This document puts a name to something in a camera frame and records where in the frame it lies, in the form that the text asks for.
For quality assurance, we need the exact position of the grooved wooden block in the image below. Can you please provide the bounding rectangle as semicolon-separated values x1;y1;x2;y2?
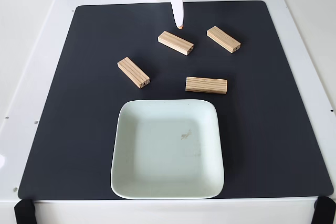
157;30;195;56
117;57;151;89
185;76;228;95
206;26;242;54

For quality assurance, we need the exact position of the pale green square plate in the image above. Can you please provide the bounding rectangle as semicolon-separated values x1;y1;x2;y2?
110;99;225;200

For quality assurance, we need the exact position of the black rubber mat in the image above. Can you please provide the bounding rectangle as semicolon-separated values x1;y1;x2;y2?
17;0;334;200

